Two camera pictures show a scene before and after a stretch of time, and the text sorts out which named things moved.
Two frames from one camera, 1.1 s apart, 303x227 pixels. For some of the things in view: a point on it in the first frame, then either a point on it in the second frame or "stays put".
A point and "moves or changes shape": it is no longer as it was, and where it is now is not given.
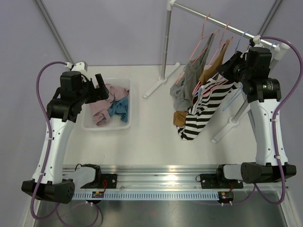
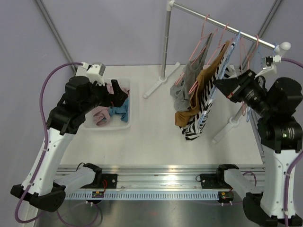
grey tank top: (181, 92) stays put
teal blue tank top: (120, 106) stays put
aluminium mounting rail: (160, 177) stays put
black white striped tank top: (207, 100) moves or changes shape
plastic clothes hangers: (241, 87) → (238, 32)
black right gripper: (225, 69) → (227, 86)
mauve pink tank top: (100, 109) stays put
